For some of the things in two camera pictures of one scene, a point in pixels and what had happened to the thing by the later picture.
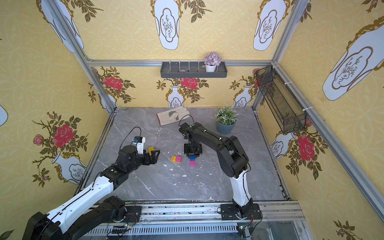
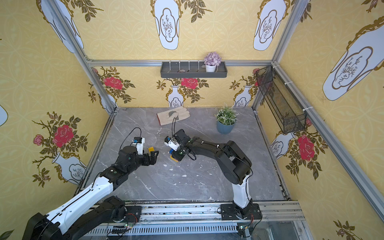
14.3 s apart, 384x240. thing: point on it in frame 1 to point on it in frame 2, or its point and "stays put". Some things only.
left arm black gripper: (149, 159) stays put
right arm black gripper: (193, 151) to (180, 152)
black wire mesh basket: (288, 115) stays put
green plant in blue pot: (226, 119) stays put
